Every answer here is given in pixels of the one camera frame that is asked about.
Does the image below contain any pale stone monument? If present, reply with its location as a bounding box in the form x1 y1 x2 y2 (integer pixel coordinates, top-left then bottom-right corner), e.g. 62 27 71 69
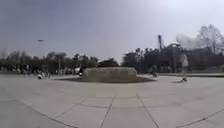
82 66 139 83

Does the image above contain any dark planting bed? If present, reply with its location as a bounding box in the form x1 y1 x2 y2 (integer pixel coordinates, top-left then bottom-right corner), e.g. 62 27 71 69
55 75 157 84

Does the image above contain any grey paved plaza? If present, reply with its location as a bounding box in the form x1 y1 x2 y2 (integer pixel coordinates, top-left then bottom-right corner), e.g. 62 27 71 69
0 73 224 128

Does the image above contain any tall dark tower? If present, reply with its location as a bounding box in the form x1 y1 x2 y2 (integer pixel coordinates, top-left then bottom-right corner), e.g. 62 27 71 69
157 34 165 51

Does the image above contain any person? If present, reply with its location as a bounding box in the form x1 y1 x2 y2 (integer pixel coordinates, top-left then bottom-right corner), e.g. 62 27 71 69
179 54 190 84

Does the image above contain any row of trees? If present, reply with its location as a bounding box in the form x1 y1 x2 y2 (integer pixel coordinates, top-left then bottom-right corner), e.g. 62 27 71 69
0 47 158 75

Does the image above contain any dark building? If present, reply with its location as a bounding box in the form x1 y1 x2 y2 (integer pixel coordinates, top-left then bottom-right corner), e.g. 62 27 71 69
162 41 224 73

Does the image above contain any low kerb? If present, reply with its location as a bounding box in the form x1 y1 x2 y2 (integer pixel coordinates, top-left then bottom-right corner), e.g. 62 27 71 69
156 72 224 79

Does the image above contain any bare tree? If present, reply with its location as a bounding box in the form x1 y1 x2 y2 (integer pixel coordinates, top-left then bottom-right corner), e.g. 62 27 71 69
195 23 224 55

